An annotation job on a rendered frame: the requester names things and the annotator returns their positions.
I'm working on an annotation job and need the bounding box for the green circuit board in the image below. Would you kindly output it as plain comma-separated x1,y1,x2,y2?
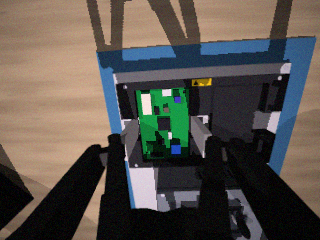
136,87,189,159

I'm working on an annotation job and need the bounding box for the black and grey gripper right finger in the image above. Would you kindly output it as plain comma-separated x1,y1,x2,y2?
191,116,320,240

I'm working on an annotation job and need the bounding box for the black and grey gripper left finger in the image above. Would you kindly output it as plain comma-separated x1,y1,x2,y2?
5,119,139,240

